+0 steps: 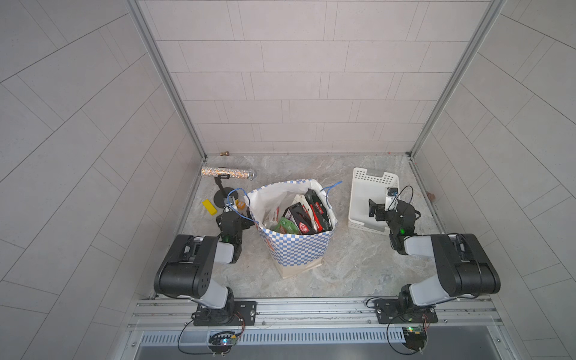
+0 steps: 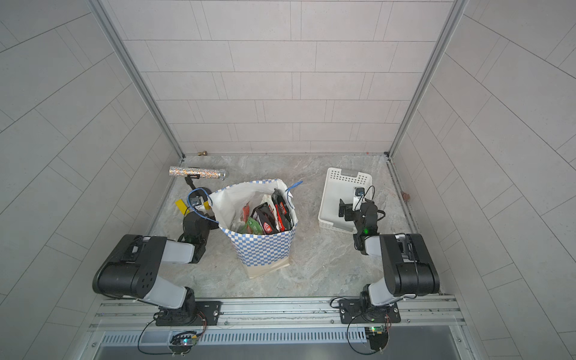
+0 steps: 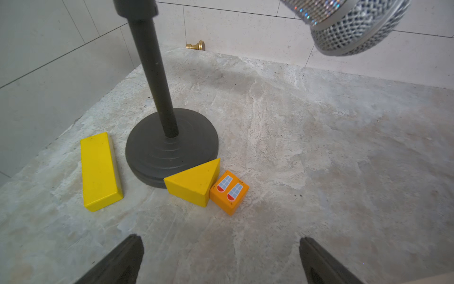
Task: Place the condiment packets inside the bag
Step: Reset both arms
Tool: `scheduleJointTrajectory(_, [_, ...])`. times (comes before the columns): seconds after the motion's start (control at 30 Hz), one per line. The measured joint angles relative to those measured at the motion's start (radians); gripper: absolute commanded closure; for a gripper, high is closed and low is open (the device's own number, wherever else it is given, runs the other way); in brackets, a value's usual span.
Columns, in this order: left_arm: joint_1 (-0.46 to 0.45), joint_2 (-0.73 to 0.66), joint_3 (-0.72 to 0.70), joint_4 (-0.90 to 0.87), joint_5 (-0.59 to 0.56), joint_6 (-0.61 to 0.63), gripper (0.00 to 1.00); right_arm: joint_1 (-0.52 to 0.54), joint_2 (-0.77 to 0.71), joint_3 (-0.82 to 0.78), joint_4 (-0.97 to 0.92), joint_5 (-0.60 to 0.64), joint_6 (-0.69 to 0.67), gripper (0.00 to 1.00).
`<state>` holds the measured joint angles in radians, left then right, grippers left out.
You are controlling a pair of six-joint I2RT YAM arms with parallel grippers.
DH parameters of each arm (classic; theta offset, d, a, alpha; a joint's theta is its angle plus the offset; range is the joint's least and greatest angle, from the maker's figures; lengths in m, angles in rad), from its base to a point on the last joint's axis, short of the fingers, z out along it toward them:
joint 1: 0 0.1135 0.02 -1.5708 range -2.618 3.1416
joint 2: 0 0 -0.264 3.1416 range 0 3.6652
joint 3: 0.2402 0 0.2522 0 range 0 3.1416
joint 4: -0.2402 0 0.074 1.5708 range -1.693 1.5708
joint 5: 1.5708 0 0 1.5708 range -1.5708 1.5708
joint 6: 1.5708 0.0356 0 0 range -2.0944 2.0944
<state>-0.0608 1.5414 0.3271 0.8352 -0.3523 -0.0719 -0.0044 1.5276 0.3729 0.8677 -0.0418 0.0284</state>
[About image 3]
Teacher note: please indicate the black microphone stand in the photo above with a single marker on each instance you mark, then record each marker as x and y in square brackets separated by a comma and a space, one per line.
[171, 140]

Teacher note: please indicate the small brass object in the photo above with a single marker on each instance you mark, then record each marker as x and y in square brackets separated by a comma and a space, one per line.
[198, 46]

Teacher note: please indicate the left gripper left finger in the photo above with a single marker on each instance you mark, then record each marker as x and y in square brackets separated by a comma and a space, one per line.
[120, 266]

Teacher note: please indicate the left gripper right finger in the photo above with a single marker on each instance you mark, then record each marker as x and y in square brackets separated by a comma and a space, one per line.
[321, 267]

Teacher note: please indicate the orange cube block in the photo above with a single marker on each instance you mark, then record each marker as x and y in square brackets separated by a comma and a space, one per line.
[228, 192]

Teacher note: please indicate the yellow triangle block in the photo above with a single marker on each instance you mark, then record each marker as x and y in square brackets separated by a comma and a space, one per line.
[193, 185]

